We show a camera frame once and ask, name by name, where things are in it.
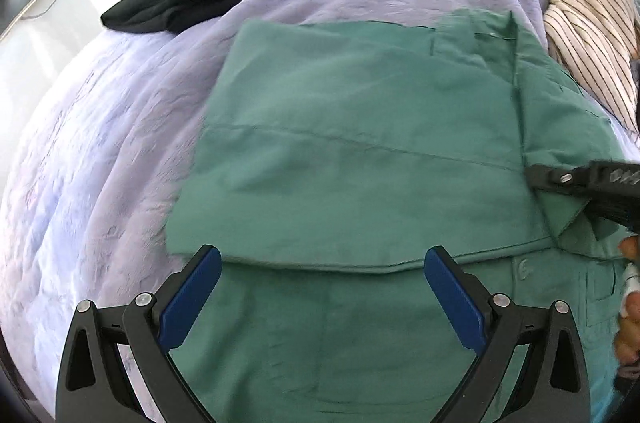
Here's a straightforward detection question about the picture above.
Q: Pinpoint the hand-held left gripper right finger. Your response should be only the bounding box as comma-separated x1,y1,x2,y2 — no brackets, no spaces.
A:
424,245,592,423

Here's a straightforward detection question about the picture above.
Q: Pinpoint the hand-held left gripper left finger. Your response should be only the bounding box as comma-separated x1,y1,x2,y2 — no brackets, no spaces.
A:
56,244,222,423

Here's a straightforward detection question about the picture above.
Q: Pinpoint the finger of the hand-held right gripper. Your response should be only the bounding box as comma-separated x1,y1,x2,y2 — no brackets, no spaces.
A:
525,162,595,204

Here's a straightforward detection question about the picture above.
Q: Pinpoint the green shirt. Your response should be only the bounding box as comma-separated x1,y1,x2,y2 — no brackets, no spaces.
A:
165,9,640,423

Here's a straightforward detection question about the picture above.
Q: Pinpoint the person's right hand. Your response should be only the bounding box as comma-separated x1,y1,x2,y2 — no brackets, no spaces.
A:
614,234,640,356

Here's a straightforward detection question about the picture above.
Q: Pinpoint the beige striped garment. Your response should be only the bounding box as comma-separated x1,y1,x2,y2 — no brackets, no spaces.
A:
542,0,640,134

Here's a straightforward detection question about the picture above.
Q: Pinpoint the lavender plush blanket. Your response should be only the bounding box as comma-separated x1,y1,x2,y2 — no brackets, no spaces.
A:
0,0,640,423

